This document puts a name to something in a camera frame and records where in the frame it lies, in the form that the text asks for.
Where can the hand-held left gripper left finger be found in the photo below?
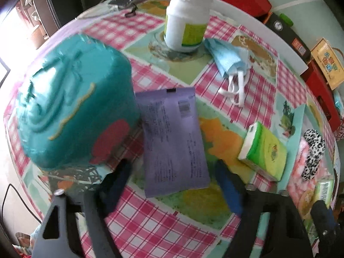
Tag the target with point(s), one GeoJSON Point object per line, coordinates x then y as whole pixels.
{"type": "Point", "coordinates": [115, 188]}

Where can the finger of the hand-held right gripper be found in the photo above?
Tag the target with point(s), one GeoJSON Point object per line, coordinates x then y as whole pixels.
{"type": "Point", "coordinates": [323, 220]}

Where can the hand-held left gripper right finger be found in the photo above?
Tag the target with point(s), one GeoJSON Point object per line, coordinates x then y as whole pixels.
{"type": "Point", "coordinates": [228, 188]}

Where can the green tissue pack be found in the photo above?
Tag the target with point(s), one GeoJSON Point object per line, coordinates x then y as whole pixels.
{"type": "Point", "coordinates": [268, 150]}
{"type": "Point", "coordinates": [323, 190]}

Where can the black and white scrunchie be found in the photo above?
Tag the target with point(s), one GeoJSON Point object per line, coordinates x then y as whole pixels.
{"type": "Point", "coordinates": [314, 150]}

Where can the purple packet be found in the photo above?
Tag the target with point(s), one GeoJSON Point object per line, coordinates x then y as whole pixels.
{"type": "Point", "coordinates": [172, 139]}

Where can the teal wet wipes package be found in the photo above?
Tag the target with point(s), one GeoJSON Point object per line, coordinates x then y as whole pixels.
{"type": "Point", "coordinates": [75, 99]}

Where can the blue face mask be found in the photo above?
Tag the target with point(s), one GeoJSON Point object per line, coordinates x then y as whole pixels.
{"type": "Point", "coordinates": [225, 59]}

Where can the pink fluffy cloth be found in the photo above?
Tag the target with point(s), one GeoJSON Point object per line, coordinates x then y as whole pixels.
{"type": "Point", "coordinates": [298, 172]}

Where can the pink checked tablecloth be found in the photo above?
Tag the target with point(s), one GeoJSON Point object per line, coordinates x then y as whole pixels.
{"type": "Point", "coordinates": [166, 233]}

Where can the light blue pouch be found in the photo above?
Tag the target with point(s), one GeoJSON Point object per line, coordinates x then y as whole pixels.
{"type": "Point", "coordinates": [339, 100]}

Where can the red cardboard box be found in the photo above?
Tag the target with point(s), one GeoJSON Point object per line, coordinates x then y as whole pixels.
{"type": "Point", "coordinates": [319, 88]}

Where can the white board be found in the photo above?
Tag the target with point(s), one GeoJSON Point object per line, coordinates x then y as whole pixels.
{"type": "Point", "coordinates": [282, 46]}

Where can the black box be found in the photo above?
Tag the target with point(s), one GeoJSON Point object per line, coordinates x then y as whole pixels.
{"type": "Point", "coordinates": [285, 29]}

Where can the white plastic bottle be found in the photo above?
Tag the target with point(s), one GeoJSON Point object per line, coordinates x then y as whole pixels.
{"type": "Point", "coordinates": [185, 18]}

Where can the black key clip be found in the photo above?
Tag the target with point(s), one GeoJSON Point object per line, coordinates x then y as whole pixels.
{"type": "Point", "coordinates": [131, 12]}

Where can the green capped bottle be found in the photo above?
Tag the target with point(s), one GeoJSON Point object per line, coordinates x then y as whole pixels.
{"type": "Point", "coordinates": [286, 19]}

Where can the black cabinet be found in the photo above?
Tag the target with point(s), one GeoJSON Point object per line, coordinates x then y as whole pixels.
{"type": "Point", "coordinates": [61, 0]}

